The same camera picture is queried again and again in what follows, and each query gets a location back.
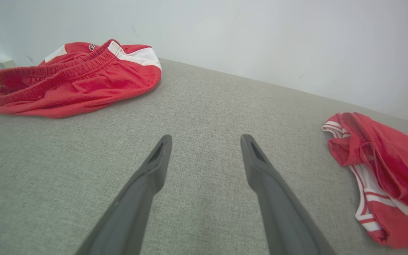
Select grey fabric sofa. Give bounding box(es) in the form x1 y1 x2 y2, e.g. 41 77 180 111
0 58 408 255

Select red basketball jersey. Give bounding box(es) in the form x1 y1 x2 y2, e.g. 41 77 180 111
321 112 408 248

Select red shorts with white stripe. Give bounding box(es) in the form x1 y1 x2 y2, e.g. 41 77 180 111
0 39 163 118

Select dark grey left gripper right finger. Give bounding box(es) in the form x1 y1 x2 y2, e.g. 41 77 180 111
240 133 337 255

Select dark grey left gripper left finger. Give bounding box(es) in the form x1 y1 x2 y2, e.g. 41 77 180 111
75 134 173 255

